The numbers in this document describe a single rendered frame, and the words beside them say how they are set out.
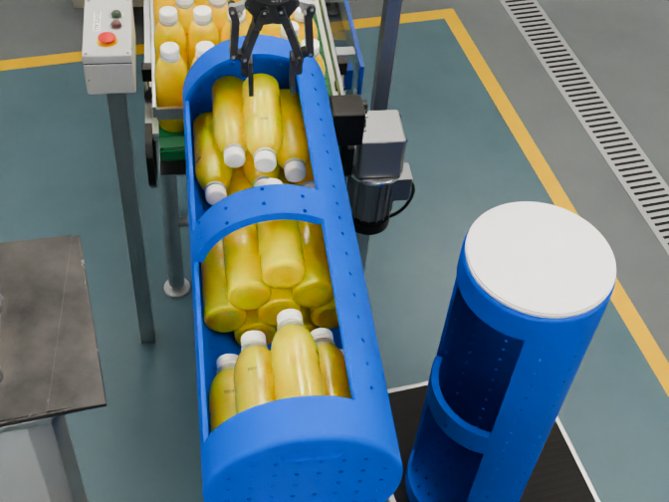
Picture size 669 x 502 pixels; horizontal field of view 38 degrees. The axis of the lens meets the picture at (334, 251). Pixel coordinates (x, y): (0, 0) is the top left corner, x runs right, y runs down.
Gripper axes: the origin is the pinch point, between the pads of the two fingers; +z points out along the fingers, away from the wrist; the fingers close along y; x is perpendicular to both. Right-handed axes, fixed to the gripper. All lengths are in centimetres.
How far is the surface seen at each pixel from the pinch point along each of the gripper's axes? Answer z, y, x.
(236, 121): 18.2, -5.6, 9.6
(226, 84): 18.4, -6.8, 20.3
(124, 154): 58, -30, 44
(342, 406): 10, 5, -58
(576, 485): 119, 76, -22
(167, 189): 88, -22, 61
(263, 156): 16.0, -1.6, -2.4
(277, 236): 13.3, -1.1, -23.5
